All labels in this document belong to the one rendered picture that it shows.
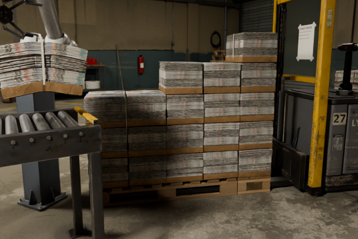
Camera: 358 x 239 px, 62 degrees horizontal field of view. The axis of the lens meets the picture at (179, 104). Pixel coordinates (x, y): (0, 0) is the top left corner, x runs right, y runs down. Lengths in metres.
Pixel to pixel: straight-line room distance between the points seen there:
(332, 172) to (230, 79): 1.12
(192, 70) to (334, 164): 1.37
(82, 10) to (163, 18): 2.48
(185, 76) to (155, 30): 7.49
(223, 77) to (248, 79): 0.20
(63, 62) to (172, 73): 0.93
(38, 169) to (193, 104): 1.23
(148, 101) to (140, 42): 7.29
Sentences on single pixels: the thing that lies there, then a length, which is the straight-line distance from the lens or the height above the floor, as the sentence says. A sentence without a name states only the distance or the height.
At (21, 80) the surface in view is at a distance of 1.49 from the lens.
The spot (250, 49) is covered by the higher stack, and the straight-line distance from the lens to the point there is 2.36.
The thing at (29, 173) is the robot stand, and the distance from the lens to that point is 2.53.
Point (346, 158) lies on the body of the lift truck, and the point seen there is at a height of 0.29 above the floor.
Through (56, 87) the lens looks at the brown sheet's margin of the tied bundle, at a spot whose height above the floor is 0.97.
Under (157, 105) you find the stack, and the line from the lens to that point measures 2.20.
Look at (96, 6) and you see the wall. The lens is 9.09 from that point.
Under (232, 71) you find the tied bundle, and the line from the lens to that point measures 2.31.
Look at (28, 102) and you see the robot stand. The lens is 2.36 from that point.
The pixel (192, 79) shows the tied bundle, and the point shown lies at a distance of 2.22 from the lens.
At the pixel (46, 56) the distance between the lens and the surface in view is 1.49.
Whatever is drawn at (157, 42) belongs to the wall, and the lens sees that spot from 9.67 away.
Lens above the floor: 1.11
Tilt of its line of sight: 9 degrees down
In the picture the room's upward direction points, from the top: straight up
